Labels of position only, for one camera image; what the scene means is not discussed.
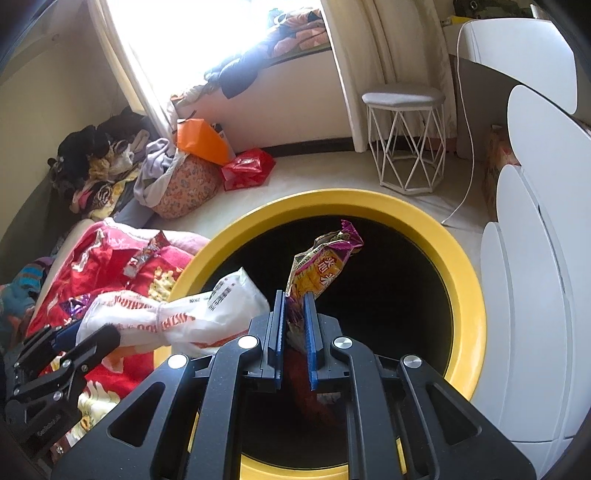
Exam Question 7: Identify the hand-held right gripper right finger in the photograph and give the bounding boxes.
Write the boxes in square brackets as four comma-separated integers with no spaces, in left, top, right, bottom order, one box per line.
[302,293,539,480]

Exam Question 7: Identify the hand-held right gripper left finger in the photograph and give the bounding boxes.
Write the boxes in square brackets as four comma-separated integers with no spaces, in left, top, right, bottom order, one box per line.
[51,290,289,480]

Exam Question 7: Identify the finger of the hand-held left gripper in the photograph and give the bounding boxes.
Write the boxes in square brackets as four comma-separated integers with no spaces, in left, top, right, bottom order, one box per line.
[14,320,86,370]
[9,323,122,407]

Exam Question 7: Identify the purple foil wrapper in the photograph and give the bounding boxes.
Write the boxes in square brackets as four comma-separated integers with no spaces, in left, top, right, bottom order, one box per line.
[65,295,93,319]

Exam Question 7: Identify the purple and yellow snack packet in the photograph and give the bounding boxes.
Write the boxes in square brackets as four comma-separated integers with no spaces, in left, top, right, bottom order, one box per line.
[285,219,365,430]

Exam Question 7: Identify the white printed plastic bag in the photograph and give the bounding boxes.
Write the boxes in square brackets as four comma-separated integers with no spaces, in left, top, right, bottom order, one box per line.
[76,267,271,356]

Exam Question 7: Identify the black bin with yellow rim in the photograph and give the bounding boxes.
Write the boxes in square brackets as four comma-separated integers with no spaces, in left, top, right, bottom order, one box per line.
[168,188,488,480]

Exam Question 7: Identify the teal and pink cloth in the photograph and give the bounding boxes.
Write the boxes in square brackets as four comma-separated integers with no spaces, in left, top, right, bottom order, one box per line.
[0,261,51,333]

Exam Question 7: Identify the red floral blanket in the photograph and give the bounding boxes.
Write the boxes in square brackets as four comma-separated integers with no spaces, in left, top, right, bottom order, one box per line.
[25,219,208,462]

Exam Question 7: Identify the grey padded headboard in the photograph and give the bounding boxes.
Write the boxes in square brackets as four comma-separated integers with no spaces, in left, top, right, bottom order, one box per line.
[0,152,61,259]

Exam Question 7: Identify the red plastic bag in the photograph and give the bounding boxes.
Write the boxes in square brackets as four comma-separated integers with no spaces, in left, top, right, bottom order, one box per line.
[221,148,277,191]

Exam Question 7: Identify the floral fabric basket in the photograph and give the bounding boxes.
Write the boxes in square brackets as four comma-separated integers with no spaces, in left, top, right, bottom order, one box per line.
[150,154,222,219]

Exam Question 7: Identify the pile of clothes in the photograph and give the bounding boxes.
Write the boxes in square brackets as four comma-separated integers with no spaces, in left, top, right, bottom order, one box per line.
[46,106,153,217]

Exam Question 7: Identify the grey white clothes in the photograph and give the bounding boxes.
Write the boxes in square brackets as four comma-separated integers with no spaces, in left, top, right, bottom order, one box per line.
[133,137,188,208]

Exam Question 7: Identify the orange bag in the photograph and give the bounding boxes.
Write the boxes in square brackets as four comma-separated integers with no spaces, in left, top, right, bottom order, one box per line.
[177,117,236,166]

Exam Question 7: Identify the white scalloped drawer cabinet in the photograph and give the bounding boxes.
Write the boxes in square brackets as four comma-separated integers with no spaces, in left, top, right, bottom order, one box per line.
[473,85,591,446]

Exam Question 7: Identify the white window seat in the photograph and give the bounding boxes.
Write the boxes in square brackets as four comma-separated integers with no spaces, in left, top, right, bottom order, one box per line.
[173,44,356,153]

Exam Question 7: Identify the dark jacket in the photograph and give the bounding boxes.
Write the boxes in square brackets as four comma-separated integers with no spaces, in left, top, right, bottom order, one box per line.
[203,34,287,100]

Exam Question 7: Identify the narrow cream curtain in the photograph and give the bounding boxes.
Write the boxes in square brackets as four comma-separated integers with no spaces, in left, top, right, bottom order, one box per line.
[88,0,181,139]

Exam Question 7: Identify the wide cream curtain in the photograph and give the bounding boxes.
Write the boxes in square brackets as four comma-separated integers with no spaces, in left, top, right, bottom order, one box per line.
[321,0,455,153]

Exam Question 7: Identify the window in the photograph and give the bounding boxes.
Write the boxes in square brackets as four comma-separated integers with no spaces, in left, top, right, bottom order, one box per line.
[99,0,324,93]

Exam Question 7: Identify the white vanity desk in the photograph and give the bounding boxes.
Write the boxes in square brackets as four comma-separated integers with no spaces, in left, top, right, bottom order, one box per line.
[455,18,580,116]

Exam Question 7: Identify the dark bag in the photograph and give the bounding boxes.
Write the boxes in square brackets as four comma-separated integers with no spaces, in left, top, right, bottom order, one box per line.
[452,0,532,19]

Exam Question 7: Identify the white cable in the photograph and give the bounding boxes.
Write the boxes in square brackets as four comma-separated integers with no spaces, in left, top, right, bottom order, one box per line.
[441,21,476,227]

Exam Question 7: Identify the white wire stool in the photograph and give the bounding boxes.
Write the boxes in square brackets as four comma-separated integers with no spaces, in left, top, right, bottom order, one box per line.
[361,84,446,195]

